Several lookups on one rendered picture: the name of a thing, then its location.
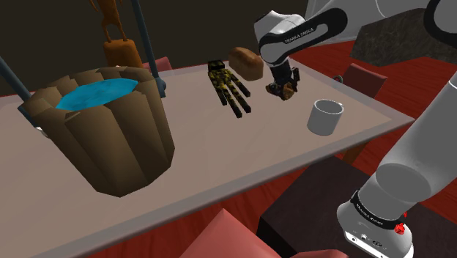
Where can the small brown round object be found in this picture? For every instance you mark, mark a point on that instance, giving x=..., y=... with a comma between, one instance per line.
x=286, y=92

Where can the orange brown statue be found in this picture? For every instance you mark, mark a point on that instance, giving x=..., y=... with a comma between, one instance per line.
x=119, y=50

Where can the dark mottled block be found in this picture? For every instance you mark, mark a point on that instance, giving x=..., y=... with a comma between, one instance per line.
x=392, y=43

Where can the pink chair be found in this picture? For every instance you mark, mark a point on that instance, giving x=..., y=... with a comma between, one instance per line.
x=160, y=63
x=225, y=239

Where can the beige table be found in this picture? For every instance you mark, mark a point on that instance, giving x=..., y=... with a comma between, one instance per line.
x=221, y=150

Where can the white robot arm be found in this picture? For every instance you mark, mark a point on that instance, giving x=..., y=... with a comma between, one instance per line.
x=417, y=150

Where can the black yellow blocky figure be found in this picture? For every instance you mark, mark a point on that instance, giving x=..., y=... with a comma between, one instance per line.
x=228, y=89

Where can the dark red chair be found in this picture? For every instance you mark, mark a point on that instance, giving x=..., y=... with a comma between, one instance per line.
x=364, y=80

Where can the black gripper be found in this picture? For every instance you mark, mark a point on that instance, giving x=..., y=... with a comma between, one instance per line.
x=284, y=75

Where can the brown bread loaf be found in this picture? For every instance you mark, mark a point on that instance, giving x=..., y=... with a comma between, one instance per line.
x=246, y=64

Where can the dark robot stand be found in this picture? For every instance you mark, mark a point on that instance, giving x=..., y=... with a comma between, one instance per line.
x=307, y=214

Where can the wooden bucket with blue water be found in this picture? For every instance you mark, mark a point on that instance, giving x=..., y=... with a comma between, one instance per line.
x=114, y=143

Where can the white mug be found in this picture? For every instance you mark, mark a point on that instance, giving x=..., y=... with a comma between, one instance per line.
x=323, y=119

